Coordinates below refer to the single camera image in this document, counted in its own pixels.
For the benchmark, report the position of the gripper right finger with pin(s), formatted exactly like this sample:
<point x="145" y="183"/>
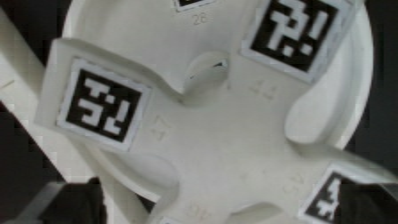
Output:
<point x="368" y="203"/>

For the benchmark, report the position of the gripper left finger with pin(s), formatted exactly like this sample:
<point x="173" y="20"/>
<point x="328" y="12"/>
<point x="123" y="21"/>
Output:
<point x="68" y="204"/>

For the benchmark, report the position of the white round table top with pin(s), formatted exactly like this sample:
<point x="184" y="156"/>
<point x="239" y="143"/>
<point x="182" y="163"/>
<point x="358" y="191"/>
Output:
<point x="148" y="30"/>

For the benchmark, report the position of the white cylindrical table leg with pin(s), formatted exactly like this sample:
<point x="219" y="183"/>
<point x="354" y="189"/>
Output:
<point x="207" y="74"/>

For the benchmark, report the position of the white cross-shaped table base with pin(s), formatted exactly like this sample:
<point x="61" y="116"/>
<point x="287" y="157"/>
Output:
<point x="224" y="140"/>

